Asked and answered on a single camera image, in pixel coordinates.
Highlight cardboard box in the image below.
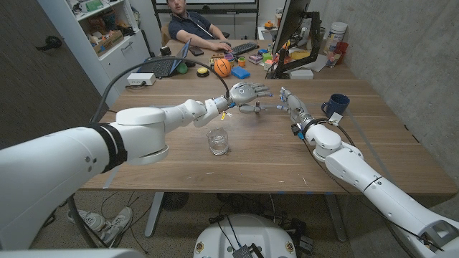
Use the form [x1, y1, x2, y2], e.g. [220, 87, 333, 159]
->
[92, 29, 125, 57]

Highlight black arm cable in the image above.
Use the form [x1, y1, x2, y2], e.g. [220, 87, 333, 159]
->
[300, 118, 448, 252]
[66, 56, 231, 249]

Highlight tan chair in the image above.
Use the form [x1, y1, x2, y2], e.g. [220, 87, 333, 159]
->
[160, 23, 172, 47]

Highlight white shelf cabinet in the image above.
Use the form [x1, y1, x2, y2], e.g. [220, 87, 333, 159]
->
[37, 0, 151, 108]

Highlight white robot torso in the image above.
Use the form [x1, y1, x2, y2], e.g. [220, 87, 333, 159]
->
[193, 214, 298, 258]

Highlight black keyboard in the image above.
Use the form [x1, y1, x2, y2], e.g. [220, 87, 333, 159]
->
[228, 42, 259, 57]

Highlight dark blue mug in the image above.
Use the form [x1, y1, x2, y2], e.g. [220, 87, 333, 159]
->
[321, 93, 351, 119]

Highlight orange mini basketball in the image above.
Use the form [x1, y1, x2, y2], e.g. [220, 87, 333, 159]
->
[214, 58, 232, 78]

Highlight blue flat box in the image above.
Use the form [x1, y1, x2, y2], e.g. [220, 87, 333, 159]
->
[230, 66, 251, 80]

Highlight man's right forearm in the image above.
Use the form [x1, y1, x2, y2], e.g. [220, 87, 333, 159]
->
[177, 30, 218, 51]

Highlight black round fan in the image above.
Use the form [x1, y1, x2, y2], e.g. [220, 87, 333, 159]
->
[161, 192, 190, 211]

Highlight man in dark polo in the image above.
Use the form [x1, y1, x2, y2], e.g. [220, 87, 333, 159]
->
[166, 0, 233, 52]

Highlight grey table leg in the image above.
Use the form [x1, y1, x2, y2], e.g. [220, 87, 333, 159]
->
[324, 193, 348, 243]
[144, 192, 165, 239]

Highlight black headphones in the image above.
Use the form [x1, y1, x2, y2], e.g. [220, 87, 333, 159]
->
[34, 35, 63, 52]

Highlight white flat box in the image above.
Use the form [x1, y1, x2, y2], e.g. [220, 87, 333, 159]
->
[289, 69, 315, 80]

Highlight white power box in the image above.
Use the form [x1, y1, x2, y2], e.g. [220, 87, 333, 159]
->
[126, 72, 157, 87]

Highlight red plastic cup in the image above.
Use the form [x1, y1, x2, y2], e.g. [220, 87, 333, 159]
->
[335, 42, 349, 65]

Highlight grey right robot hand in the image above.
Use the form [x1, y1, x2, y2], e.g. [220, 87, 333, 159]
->
[278, 87, 315, 132]

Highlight grey sneaker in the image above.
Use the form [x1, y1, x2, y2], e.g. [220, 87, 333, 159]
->
[100, 206, 133, 248]
[67, 209, 107, 233]

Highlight clear glass cup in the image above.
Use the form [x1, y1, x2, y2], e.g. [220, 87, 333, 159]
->
[207, 128, 231, 156]

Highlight yellow cloth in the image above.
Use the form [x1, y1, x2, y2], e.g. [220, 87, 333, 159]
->
[289, 49, 311, 61]

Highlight green box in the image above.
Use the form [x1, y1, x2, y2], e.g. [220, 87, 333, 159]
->
[85, 0, 105, 13]

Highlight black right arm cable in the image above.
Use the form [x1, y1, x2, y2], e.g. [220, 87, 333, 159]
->
[300, 118, 448, 252]

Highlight clear drinking glass with print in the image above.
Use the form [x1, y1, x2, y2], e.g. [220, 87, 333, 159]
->
[325, 49, 340, 69]

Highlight black computer monitor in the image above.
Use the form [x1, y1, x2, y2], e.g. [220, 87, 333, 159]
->
[271, 0, 312, 57]

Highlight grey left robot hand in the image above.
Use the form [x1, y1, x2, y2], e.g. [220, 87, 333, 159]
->
[226, 81, 274, 115]

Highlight open black laptop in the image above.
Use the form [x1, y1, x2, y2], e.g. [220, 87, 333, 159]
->
[137, 38, 191, 79]

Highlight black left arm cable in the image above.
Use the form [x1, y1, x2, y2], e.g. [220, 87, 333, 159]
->
[66, 56, 231, 249]

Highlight white cylindrical canister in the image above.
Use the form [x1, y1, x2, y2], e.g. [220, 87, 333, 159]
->
[323, 21, 349, 55]

